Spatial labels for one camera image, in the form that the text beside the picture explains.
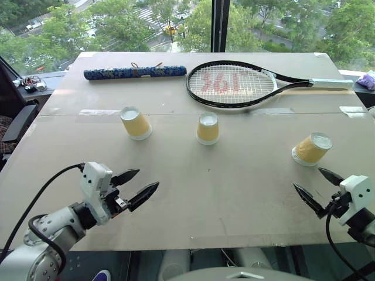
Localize yellow ribbed paper cup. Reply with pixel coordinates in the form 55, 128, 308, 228
291, 131, 333, 167
120, 105, 153, 141
196, 111, 220, 146

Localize white rounded robot leg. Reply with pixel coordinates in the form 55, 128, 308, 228
157, 248, 192, 281
233, 248, 274, 270

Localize dark window frame post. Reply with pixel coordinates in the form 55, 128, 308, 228
211, 0, 231, 54

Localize black office chair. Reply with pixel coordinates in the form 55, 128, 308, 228
0, 55, 40, 170

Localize purple crumpled bag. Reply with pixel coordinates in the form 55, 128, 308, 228
356, 70, 375, 91

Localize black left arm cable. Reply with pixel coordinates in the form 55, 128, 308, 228
0, 163, 86, 272

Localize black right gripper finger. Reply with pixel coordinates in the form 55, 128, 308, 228
318, 167, 345, 187
292, 183, 332, 220

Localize clear tape strip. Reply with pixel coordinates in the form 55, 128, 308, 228
249, 107, 295, 115
79, 108, 122, 116

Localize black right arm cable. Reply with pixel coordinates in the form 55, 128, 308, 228
325, 203, 375, 281

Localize silver robot torso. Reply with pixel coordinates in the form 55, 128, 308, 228
163, 265, 315, 281

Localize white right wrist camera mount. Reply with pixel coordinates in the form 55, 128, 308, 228
339, 174, 371, 227

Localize black white tennis racket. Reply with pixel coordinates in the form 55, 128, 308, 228
185, 60, 354, 113

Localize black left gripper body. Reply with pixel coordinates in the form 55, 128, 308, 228
104, 184, 129, 219

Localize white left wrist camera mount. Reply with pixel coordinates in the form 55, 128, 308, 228
79, 161, 114, 227

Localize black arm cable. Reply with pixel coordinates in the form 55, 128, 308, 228
325, 203, 375, 281
0, 163, 86, 272

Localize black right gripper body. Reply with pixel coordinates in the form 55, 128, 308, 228
328, 191, 353, 219

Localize plaid cloth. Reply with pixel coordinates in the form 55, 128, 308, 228
0, 115, 15, 155

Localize small electronics clutter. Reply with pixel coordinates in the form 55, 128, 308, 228
12, 75, 48, 94

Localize blue patterned rolled tube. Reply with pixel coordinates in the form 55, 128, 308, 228
83, 62, 188, 83

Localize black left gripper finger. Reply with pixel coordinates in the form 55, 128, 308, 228
111, 168, 141, 187
127, 181, 161, 213

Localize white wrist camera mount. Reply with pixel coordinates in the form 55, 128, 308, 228
79, 161, 114, 227
339, 174, 371, 227

